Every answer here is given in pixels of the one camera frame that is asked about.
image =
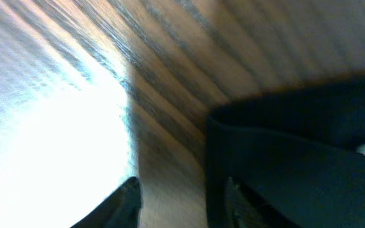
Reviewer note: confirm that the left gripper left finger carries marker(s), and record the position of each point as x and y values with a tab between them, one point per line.
120	210

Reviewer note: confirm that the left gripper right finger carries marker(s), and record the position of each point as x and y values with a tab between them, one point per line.
247	209

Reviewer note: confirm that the black polo shirt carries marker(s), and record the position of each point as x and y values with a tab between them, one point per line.
303	151

